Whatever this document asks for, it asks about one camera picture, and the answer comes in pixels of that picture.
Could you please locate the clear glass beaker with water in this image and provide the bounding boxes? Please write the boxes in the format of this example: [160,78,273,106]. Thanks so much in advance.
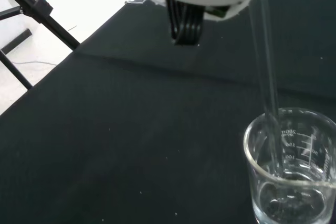
[243,106,336,224]

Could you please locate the black bench cloth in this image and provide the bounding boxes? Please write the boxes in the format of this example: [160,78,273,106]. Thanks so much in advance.
[0,0,336,224]

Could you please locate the black tripod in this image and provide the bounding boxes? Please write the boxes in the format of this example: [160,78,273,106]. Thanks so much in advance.
[0,0,81,90]

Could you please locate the black floor bar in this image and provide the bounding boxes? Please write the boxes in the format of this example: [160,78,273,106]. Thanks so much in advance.
[0,29,33,53]

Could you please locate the thin grey floor cable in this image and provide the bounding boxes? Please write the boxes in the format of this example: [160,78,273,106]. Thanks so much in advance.
[11,60,58,66]

